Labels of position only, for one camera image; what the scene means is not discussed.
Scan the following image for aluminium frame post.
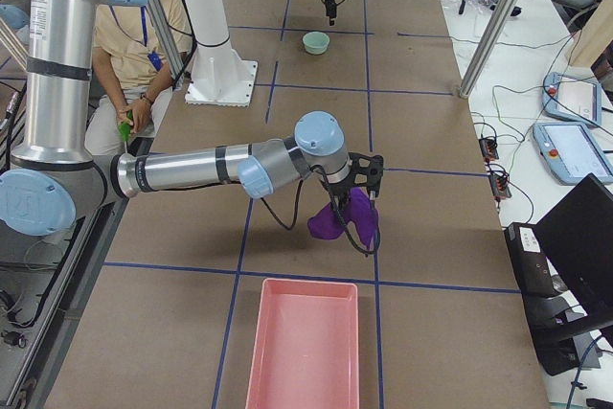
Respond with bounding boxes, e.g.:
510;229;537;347
458;0;517;99

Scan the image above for black desktop device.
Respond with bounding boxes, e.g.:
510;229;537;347
504;222;568;298

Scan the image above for teach pendant near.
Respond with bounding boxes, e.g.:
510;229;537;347
533;122;612;185

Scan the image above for purple cloth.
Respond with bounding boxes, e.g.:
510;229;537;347
307;188;378;249

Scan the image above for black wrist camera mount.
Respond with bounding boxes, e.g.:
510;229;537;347
348;152;384;202

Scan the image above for black monitor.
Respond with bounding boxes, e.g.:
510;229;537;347
534;173;612;307

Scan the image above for seated person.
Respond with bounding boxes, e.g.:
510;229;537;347
84;5;173;155

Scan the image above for teach pendant far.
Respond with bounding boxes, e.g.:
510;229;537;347
542;72;602;127

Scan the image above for teach pendant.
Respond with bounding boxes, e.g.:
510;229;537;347
533;122;612;185
542;72;602;127

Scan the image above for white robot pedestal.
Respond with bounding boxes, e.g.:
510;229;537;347
185;0;258;107

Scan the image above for pink plastic bin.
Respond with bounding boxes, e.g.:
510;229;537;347
245;278;360;408

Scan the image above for mint green bowl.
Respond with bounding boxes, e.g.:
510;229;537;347
302;31;330;56

